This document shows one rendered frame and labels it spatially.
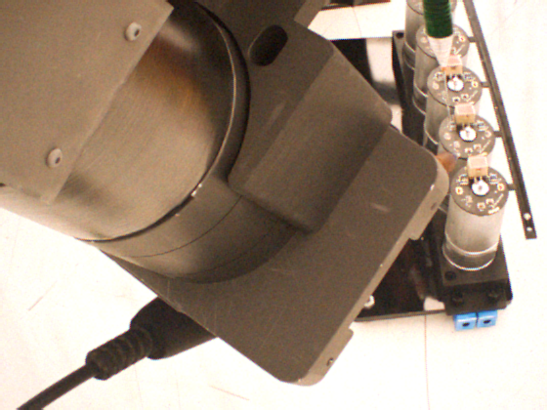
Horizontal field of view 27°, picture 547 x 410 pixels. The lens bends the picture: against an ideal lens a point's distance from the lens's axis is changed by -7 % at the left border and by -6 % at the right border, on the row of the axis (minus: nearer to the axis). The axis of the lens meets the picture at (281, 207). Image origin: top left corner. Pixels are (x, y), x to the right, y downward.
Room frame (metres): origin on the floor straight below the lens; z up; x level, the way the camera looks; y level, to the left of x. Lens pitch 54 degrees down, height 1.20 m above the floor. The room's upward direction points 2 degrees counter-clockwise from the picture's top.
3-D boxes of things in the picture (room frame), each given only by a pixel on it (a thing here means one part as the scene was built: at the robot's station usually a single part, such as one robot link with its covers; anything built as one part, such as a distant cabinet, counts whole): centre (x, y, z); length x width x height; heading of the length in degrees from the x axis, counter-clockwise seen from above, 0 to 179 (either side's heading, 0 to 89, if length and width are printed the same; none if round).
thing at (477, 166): (0.29, -0.08, 0.82); 0.01 x 0.01 x 0.01; 3
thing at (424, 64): (0.37, -0.08, 0.79); 0.02 x 0.02 x 0.05
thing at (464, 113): (0.32, -0.08, 0.82); 0.01 x 0.01 x 0.01; 3
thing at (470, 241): (0.28, -0.08, 0.79); 0.02 x 0.02 x 0.05
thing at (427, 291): (0.34, -0.06, 0.76); 0.16 x 0.07 x 0.01; 3
